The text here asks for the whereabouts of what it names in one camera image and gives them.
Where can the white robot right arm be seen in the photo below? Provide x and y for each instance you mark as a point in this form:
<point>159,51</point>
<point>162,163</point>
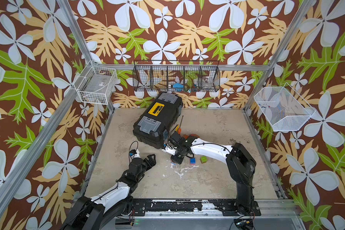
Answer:
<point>240,163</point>

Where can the black mounting rail base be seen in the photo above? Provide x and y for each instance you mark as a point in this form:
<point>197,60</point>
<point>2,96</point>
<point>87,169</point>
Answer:
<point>227,207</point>

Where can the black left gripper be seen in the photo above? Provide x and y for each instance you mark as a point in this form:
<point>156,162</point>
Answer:
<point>153,162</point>

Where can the black wire basket back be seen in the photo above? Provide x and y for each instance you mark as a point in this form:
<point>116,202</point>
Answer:
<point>161,75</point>

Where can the white wire basket right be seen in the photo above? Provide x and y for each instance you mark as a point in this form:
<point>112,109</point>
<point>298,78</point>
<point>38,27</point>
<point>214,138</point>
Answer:
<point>284,108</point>

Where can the black toolbox with yellow label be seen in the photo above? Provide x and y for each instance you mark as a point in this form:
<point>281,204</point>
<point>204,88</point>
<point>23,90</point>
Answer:
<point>154,125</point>

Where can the blue object in basket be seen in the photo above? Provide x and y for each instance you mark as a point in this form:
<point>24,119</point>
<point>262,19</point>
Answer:
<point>178,87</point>

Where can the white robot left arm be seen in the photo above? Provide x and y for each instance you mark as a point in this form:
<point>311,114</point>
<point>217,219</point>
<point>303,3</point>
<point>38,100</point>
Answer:
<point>91,213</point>

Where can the lime green lego brick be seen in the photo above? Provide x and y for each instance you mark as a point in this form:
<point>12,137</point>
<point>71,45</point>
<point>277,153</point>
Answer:
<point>203,159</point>

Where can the yellow handled screwdriver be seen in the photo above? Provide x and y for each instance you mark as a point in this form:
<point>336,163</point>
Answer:
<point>178,127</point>

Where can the white wire basket left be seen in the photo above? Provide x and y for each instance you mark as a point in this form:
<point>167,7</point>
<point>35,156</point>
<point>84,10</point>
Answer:
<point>95,84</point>

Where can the white wire basket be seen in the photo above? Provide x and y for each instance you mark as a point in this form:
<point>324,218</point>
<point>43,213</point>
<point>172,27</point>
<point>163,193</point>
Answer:
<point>284,108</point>
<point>95,84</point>

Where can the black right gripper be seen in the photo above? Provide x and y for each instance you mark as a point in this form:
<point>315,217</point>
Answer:
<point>174,160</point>

